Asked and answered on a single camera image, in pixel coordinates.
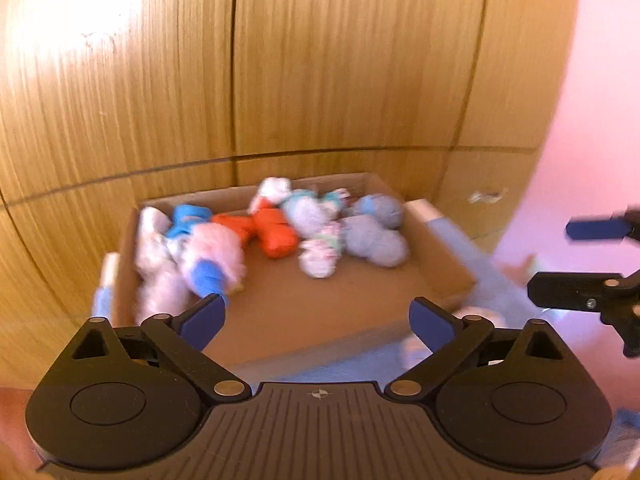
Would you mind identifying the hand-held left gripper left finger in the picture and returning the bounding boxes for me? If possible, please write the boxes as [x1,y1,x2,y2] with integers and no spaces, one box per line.
[70,292,252,404]

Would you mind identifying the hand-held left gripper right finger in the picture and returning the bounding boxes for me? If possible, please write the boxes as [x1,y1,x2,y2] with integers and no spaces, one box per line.
[384,296,584,404]

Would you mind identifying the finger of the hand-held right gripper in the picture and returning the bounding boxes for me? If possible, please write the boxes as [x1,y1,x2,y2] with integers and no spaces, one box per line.
[565,206,640,243]
[527,269,640,357]

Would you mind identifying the pink fluffy and blue socks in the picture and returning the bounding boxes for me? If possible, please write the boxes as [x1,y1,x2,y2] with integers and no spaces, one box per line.
[182,222,247,307]

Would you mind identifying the grey sock bundle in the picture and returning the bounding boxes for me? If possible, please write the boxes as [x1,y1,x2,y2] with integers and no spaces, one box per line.
[342,215,410,267]

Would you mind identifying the cardboard box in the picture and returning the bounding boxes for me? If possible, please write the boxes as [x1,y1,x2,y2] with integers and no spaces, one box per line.
[102,172,476,367]

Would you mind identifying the grey sock roll blue band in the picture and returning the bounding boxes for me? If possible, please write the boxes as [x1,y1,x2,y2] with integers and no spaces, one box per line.
[350,193,405,231]

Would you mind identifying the red-printed white sock roll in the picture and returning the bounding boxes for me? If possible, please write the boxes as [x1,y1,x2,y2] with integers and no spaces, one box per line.
[299,225,347,280]

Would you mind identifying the white sock roll pink band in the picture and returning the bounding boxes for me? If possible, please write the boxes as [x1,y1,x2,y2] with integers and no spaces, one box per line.
[249,177,294,212]

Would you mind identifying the white fluffy roll green bands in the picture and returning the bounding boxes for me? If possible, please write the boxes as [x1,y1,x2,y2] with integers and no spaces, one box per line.
[280,190,341,239]

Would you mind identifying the blue towel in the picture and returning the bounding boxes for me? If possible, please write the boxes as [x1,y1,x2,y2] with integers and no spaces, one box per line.
[90,210,640,463]

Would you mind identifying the orange sock bundle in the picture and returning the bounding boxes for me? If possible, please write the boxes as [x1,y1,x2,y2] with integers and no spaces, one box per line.
[210,212,256,249]
[250,207,299,260]

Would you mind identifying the blue and white sock bundle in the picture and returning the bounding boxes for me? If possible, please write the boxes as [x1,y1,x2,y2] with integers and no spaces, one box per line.
[167,203,214,261]

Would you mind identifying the wooden wardrobe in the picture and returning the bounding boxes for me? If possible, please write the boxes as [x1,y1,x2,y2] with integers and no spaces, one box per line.
[0,0,583,388]

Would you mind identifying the metal wardrobe handle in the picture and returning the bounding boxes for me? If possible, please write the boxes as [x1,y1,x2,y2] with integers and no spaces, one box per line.
[469,188,509,205]

